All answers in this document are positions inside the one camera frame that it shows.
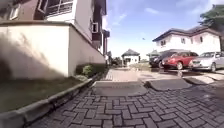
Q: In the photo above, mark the distant trees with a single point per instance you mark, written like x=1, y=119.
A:
x=116, y=61

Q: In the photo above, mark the pale boundary wall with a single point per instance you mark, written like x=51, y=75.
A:
x=40, y=46

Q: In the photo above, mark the green hedge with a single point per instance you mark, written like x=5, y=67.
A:
x=88, y=70

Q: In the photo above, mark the red car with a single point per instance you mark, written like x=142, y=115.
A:
x=180, y=60

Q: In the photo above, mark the brick paved road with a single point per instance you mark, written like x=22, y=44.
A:
x=140, y=110

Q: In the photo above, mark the silver car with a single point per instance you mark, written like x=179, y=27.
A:
x=208, y=60

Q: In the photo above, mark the black car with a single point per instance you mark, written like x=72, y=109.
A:
x=157, y=60

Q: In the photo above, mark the white two-storey house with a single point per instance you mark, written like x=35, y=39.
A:
x=193, y=41

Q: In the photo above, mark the tree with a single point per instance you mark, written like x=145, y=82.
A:
x=215, y=15

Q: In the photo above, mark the concrete speed bump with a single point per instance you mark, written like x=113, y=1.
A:
x=116, y=89

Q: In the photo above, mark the small white house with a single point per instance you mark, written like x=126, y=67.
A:
x=130, y=57

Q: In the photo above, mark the concrete kerb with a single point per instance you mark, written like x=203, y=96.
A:
x=40, y=108

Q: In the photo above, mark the grass strip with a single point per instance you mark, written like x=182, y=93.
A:
x=30, y=90

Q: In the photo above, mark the multi-storey building with balcony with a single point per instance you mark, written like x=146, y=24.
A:
x=83, y=16

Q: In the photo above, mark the small house with dark roof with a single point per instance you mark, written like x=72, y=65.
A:
x=153, y=54

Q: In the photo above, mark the grass patch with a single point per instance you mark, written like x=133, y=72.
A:
x=143, y=66

